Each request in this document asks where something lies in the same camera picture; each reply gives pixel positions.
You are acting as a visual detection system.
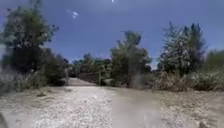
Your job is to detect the dry grass strip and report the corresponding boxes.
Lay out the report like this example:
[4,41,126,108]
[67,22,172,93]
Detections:
[0,68,48,96]

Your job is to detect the tall green tree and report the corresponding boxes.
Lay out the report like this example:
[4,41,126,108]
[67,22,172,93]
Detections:
[156,22,208,80]

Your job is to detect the dry bushes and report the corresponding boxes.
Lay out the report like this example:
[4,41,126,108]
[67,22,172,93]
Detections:
[133,69,224,93]

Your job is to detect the row of distant trees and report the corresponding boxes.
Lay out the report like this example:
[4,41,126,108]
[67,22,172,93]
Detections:
[68,53,113,80]

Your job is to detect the green bush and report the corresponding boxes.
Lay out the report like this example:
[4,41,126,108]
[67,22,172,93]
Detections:
[202,49,224,74]

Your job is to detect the wooden bridge railing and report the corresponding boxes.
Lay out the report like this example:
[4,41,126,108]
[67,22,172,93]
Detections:
[78,70,103,87]

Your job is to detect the pale gravel path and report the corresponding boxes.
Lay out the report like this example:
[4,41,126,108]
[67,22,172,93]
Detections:
[0,84,224,128]

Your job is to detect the large green tree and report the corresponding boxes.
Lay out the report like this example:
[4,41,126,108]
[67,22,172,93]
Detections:
[0,0,70,86]

